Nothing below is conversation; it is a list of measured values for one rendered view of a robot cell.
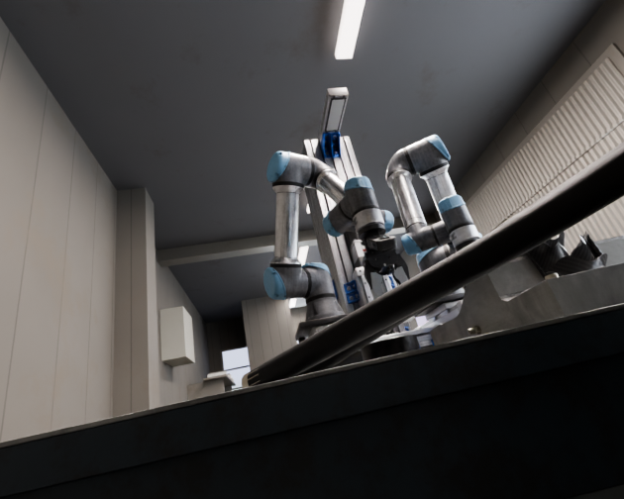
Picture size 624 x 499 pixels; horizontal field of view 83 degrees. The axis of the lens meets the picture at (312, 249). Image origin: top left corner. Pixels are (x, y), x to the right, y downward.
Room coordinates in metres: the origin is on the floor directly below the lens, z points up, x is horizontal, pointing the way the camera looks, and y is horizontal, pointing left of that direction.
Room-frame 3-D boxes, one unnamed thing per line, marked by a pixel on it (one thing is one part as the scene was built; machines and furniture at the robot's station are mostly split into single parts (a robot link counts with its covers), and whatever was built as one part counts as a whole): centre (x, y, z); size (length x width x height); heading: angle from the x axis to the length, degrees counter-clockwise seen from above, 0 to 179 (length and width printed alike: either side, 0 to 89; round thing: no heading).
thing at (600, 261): (0.73, -0.41, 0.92); 0.35 x 0.16 x 0.09; 4
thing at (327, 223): (0.92, -0.12, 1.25); 0.11 x 0.11 x 0.08; 35
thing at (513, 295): (0.72, -0.40, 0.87); 0.50 x 0.26 x 0.14; 4
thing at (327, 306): (1.30, 0.01, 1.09); 0.15 x 0.15 x 0.10
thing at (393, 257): (0.83, -0.16, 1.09); 0.09 x 0.08 x 0.12; 4
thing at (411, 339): (0.52, -0.08, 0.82); 0.08 x 0.08 x 0.04
